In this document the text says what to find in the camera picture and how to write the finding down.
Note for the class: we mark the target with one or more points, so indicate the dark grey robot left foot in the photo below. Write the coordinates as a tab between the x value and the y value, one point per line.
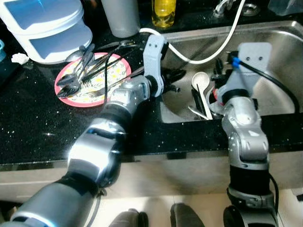
129	218

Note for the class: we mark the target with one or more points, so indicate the clear plastic container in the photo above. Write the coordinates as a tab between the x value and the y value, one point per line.
286	7

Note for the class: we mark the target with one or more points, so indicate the round metal sink hole cover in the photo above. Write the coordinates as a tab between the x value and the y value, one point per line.
251	9

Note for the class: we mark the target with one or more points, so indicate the chrome faucet base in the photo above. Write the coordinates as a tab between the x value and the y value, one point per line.
222	8

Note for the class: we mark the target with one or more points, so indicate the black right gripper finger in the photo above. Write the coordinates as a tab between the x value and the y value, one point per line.
197	100

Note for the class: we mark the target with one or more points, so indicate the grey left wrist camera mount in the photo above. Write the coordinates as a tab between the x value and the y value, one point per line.
154	56

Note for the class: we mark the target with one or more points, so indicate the white container with blue lid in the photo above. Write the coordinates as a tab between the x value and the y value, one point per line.
42	28

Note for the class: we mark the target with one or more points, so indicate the metal spoon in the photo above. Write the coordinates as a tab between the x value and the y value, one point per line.
76	56
67	91
69	79

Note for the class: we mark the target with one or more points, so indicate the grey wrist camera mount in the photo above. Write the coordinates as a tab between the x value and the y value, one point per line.
154	56
253	56

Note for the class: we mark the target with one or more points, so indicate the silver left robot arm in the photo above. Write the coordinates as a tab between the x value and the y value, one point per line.
94	151

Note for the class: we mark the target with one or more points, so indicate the beige cabinet front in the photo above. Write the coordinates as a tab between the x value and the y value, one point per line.
180	172

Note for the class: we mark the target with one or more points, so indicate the yellow liquid bottle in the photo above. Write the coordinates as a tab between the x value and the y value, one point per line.
164	13

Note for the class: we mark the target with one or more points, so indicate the stainless steel sink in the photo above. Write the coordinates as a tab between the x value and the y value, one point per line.
284	61

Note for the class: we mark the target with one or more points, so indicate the white ceramic spoon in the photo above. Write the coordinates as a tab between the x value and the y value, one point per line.
200	81

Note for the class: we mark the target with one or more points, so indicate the white crumpled paper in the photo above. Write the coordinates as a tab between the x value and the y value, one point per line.
20	58

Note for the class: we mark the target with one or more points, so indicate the grey tumbler cup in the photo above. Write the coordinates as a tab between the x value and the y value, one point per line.
120	16

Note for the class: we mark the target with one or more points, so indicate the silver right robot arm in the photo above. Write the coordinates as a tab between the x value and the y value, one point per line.
246	137

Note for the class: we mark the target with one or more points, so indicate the pink rimmed floral plate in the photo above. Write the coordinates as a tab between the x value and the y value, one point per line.
102	78

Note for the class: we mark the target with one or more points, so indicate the teal object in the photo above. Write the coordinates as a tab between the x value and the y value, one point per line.
2	51

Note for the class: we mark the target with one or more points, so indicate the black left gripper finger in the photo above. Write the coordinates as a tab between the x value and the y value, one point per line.
173	89
180	74

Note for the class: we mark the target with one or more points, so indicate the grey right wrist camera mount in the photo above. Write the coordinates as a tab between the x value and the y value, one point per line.
253	56

